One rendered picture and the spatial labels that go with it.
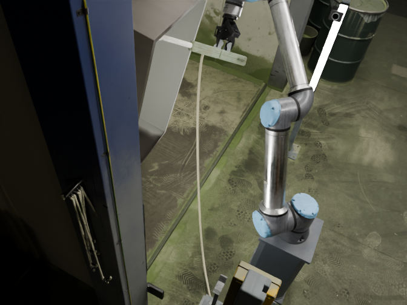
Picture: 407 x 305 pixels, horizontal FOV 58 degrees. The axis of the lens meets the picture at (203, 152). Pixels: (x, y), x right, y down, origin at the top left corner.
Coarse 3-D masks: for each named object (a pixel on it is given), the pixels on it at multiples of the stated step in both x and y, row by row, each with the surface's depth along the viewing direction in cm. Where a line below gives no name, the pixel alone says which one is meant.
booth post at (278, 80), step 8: (296, 0) 330; (304, 0) 327; (312, 0) 328; (296, 8) 335; (304, 8) 332; (296, 16) 340; (304, 16) 337; (296, 24) 345; (304, 24) 344; (296, 32) 350; (280, 56) 374; (280, 64) 380; (272, 72) 390; (280, 72) 386; (272, 80) 397; (280, 80) 392; (272, 88) 404; (280, 88) 399
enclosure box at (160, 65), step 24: (144, 0) 165; (168, 0) 170; (192, 0) 176; (144, 24) 154; (168, 24) 159; (192, 24) 207; (144, 48) 155; (168, 48) 226; (144, 72) 164; (168, 72) 238; (144, 96) 263; (168, 96) 253; (144, 120) 281; (168, 120) 267; (144, 144) 268
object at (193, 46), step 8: (160, 40) 166; (168, 40) 166; (176, 40) 168; (192, 48) 172; (200, 48) 173; (208, 48) 175; (216, 48) 177; (216, 56) 178; (224, 56) 180; (232, 56) 181; (240, 56) 183; (240, 64) 185
